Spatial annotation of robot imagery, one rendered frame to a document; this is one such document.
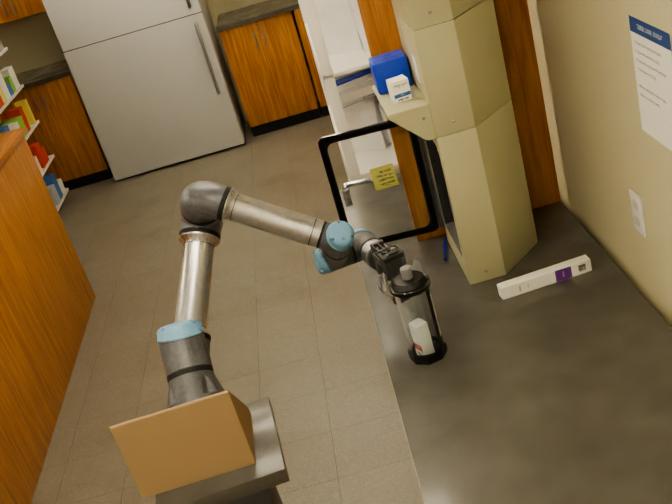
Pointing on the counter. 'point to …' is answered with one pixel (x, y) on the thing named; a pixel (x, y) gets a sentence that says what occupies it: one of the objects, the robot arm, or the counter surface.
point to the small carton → (399, 89)
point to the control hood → (409, 113)
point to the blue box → (388, 68)
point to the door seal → (419, 167)
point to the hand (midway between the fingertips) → (411, 290)
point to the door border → (417, 167)
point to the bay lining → (440, 181)
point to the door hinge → (432, 182)
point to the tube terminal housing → (475, 138)
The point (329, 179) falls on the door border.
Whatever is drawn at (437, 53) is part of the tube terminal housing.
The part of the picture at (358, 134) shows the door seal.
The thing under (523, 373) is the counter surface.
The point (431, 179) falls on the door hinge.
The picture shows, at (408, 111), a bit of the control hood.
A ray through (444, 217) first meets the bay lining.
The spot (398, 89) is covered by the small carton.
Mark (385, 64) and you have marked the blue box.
